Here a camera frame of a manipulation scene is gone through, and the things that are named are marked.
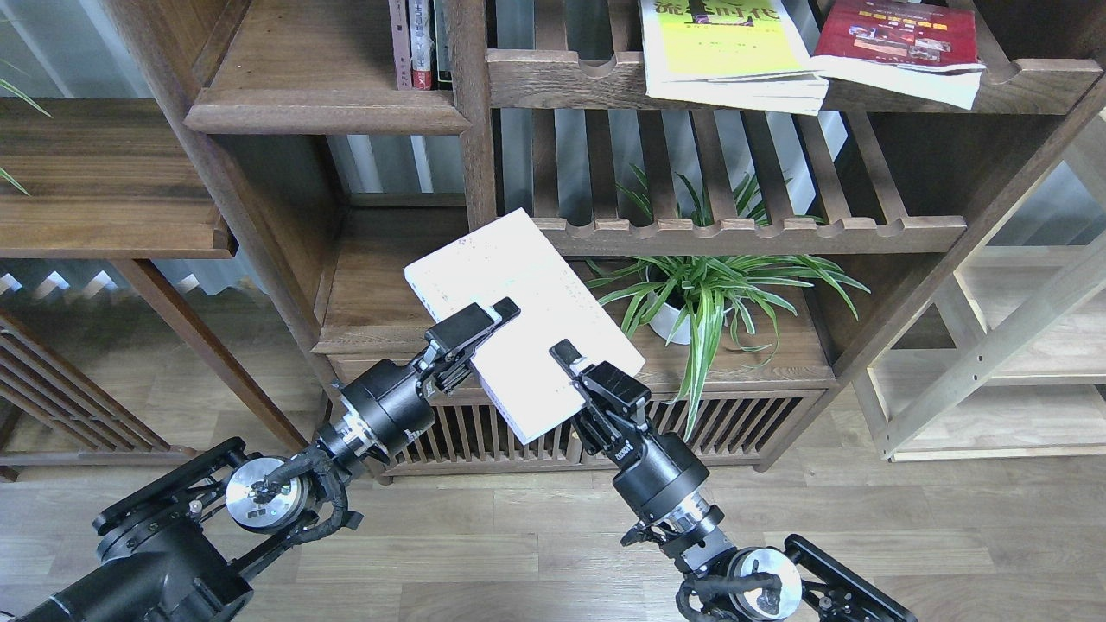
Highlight white plant pot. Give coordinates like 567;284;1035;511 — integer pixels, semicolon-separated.
646;265;734;344

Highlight yellow cover book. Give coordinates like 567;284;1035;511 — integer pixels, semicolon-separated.
639;1;830;115

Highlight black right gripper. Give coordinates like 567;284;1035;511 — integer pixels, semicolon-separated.
550;339;724;529

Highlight red cover book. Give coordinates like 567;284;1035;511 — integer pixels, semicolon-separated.
810;1;985;110

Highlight red white upright book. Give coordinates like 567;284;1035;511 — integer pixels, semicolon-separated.
407;0;434;91

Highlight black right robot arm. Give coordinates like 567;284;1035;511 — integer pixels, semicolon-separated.
550;341;915;621

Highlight white lavender book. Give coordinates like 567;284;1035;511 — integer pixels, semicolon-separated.
404;210;645;444

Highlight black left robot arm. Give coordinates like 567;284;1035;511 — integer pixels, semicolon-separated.
24;298;520;621

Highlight dark wooden bookshelf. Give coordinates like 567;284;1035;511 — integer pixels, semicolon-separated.
104;1;1103;470

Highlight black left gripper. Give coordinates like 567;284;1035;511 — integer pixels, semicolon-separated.
340;298;521;460

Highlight dark green upright book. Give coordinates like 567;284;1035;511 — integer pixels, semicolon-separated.
431;0;453;91

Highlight light wooden shelf unit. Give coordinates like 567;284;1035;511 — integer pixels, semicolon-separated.
854;114;1105;462

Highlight dark slatted wooden rack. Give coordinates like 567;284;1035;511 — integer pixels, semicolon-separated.
1;311;197;483

